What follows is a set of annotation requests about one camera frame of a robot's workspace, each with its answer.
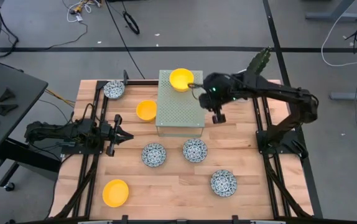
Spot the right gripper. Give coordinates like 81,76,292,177
198,73,239,124

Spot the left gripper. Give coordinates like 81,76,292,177
99,114,134,157

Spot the teal floral patterned bowl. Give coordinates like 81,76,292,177
182,138,209,164
141,142,167,168
103,80,126,100
210,169,238,198

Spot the green perforated metal shelf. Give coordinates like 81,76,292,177
155,69,206,138

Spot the green cactus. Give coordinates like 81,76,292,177
246,46,272,75

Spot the grey desk foot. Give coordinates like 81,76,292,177
330,84,357,102
305,0,357,23

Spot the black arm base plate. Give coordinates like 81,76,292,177
61,141,106,156
256,129,307,156

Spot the black aluminium rig frame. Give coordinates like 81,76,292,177
48,70,315,224

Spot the yellow floor cable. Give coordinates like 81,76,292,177
44,88,76,108

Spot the black coiled cable ring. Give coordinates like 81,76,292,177
122,11,141,35

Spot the black triangular bracket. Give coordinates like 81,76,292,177
0,103,19,117
0,87,16,102

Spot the long white cable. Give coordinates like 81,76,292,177
320,0,357,68

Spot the white cable bundle with plug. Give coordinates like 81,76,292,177
65,0,102,23

